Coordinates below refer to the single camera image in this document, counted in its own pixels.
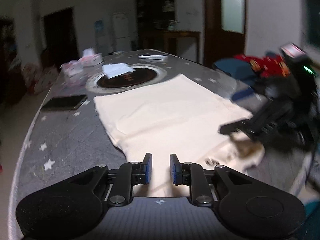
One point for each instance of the dark phone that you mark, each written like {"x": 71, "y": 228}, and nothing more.
{"x": 63, "y": 102}

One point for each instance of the blue water bottle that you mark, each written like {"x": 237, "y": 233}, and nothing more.
{"x": 99, "y": 26}

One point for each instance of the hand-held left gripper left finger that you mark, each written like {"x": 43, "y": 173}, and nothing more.
{"x": 148, "y": 169}

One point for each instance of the pile of red blue clothes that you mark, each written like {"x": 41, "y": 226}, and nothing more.
{"x": 232, "y": 66}

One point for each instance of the red printed blanket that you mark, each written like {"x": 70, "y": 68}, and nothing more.
{"x": 265, "y": 65}

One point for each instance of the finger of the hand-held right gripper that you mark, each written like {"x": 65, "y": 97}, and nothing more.
{"x": 242, "y": 94}
{"x": 233, "y": 127}

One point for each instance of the white refrigerator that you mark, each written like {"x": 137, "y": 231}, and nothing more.
{"x": 121, "y": 30}

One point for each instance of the white water dispenser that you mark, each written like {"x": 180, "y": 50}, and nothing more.
{"x": 103, "y": 40}

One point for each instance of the pink patterned bag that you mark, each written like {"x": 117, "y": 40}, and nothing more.
{"x": 42, "y": 78}

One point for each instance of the wooden door with frosted glass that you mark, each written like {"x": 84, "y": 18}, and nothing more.
{"x": 212, "y": 30}

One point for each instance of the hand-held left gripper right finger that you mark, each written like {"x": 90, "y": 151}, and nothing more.
{"x": 173, "y": 170}

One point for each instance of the pink tissue box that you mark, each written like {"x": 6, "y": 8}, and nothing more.
{"x": 91, "y": 58}

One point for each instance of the white tissue pack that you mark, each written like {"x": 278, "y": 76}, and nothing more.
{"x": 71, "y": 68}

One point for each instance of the white flat box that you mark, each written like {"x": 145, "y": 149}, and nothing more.
{"x": 153, "y": 57}

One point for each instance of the grey star-print tablecloth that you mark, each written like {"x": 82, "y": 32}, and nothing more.
{"x": 70, "y": 135}

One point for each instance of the white cloth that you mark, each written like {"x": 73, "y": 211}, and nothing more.
{"x": 116, "y": 69}

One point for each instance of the cream garment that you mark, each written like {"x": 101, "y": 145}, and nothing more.
{"x": 162, "y": 112}

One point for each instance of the dark entrance door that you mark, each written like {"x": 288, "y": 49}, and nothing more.
{"x": 60, "y": 35}

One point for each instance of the round black cooktop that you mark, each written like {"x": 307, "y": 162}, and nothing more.
{"x": 127, "y": 78}

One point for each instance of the wooden side table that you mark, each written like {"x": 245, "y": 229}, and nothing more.
{"x": 180, "y": 34}

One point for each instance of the dark wooden bookshelf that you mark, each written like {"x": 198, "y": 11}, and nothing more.
{"x": 155, "y": 10}

